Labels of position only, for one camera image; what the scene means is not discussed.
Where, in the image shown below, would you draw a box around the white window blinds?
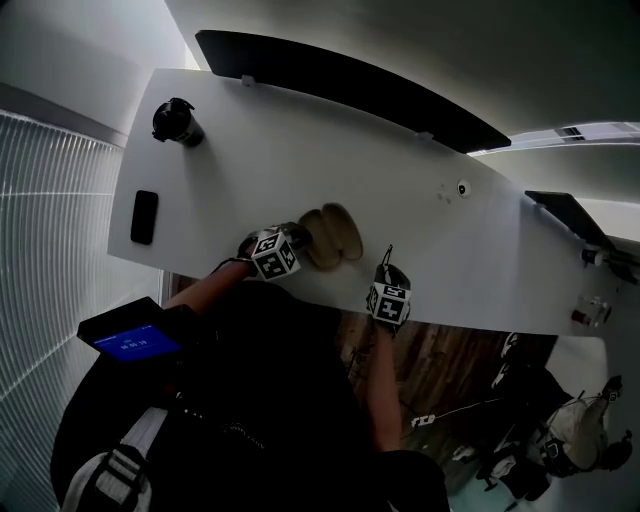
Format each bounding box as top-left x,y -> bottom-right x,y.
0,109 -> 126,512

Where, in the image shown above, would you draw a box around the brown glasses case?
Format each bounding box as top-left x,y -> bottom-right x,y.
298,201 -> 365,271

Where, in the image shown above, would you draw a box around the grey backpack strap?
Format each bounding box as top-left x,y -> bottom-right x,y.
59,407 -> 171,512

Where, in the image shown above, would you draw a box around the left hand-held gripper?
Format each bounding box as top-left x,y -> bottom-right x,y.
238,222 -> 314,283

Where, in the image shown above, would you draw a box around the black smartphone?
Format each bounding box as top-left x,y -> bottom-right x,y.
130,189 -> 160,246

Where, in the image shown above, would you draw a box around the white cable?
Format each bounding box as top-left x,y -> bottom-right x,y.
433,397 -> 506,421

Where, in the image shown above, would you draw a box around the person's black shirt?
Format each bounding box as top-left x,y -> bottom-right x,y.
49,282 -> 449,512

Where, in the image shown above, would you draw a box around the person's right forearm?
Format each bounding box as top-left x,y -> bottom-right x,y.
367,324 -> 404,451

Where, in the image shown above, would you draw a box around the black device with blue screen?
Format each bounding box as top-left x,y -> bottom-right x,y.
77,296 -> 184,364

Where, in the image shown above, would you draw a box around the person's left forearm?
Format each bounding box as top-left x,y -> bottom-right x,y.
163,259 -> 254,311

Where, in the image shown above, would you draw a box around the clear small container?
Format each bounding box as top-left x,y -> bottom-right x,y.
572,295 -> 614,326

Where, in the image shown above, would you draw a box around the long black desk divider panel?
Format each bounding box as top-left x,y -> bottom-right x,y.
194,29 -> 512,155

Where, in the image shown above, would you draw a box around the black tumbler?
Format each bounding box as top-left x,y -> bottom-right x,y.
152,97 -> 205,149

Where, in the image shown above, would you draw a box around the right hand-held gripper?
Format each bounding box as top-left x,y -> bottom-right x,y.
366,263 -> 414,336

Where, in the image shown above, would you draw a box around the short black desk divider panel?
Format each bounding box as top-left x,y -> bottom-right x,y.
524,189 -> 609,246

